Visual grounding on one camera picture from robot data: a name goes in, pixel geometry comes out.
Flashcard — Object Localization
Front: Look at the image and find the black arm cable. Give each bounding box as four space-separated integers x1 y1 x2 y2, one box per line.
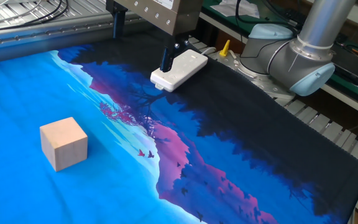
235 0 301 59

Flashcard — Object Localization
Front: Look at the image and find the white power strip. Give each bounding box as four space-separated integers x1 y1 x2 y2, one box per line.
150 49 209 93

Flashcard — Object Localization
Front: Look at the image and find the black flat device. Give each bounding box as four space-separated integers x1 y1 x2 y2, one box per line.
331 42 358 86

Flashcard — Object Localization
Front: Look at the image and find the grey cable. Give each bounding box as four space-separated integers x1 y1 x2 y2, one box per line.
0 0 43 27

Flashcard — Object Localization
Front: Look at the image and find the white paper sheet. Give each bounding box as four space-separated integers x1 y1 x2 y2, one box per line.
209 0 260 19

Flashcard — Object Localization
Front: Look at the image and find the aluminium frame rail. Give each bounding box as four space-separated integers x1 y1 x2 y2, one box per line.
0 11 157 67

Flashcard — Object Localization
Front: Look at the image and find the small wooden cube block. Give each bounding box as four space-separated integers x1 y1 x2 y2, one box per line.
39 116 89 172

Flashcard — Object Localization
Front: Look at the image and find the blue mountain print cloth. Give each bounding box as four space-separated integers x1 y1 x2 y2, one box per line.
0 30 358 224

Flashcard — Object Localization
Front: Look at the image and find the silver metal gripper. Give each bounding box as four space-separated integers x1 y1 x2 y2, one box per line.
106 0 203 73

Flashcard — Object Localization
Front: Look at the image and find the small yellow cone object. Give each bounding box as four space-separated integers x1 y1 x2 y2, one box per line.
219 39 231 58

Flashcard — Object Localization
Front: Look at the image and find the white power strip cable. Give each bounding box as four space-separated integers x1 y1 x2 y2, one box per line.
200 46 218 56

